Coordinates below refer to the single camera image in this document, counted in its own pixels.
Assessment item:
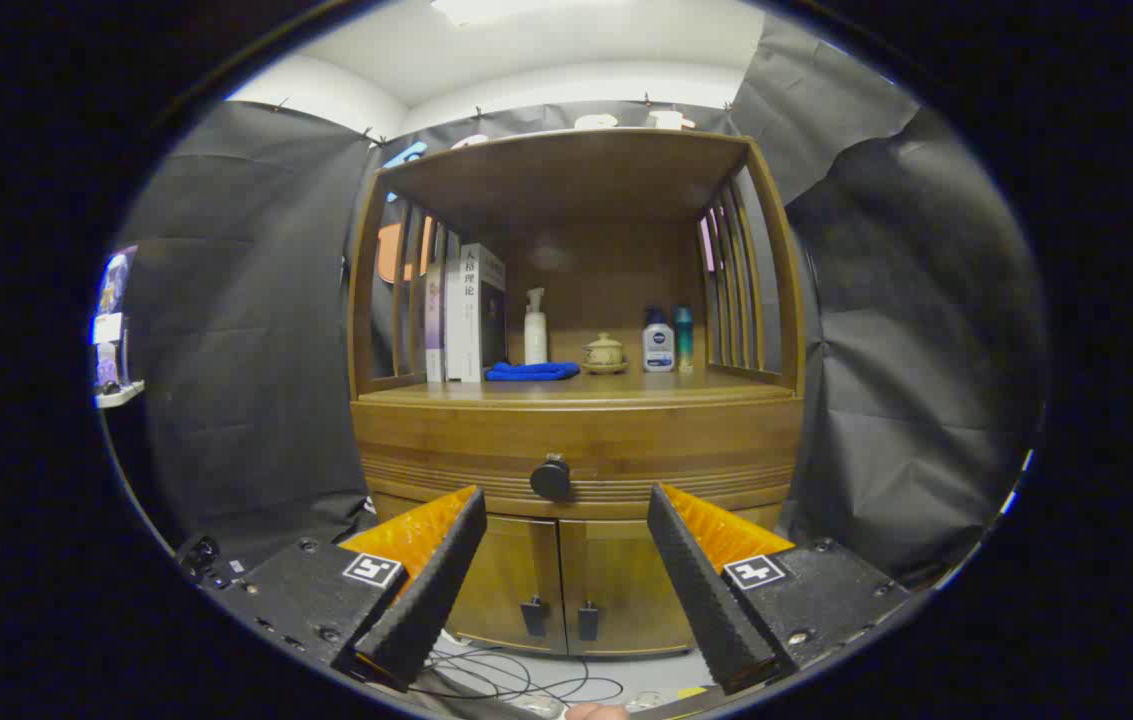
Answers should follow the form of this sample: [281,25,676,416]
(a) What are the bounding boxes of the black floor cables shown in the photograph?
[416,640,627,706]

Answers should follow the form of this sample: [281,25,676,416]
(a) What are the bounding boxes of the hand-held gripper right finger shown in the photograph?
[646,482,912,696]

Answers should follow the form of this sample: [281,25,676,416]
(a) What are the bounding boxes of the wooden drawer with black knob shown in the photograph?
[351,398,805,523]

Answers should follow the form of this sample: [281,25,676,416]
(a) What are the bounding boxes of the black backdrop cloth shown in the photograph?
[111,10,1047,581]

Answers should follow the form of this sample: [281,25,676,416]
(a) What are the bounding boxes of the white wall shelf with items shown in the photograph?
[91,245,145,409]

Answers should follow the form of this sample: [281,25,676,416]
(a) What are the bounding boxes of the ceiling light panel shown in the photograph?
[431,0,632,28]

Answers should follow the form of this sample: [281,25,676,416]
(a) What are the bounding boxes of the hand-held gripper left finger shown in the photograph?
[216,485,489,693]

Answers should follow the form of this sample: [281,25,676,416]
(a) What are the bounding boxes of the white lotion bottle blue cap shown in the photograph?
[642,308,676,373]

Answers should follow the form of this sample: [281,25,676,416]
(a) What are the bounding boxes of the wooden cabinet door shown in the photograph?
[374,490,567,656]
[558,505,785,656]

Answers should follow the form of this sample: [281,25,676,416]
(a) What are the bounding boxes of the wooden cabinet with slatted sides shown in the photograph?
[344,128,809,659]

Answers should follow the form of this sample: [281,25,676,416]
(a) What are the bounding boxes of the blue folded cloth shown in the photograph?
[484,360,581,383]

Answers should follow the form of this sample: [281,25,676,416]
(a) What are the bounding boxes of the beige lidded teacup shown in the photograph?
[581,332,629,375]

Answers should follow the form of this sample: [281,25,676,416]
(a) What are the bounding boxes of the thick white book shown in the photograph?
[444,243,509,384]

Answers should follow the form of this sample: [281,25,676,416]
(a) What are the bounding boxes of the white pump bottle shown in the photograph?
[523,287,549,366]

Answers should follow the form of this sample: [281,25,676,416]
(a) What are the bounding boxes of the thin white purple book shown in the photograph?
[424,262,447,383]

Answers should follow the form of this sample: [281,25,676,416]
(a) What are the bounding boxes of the wooden countertop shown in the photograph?
[358,365,795,406]

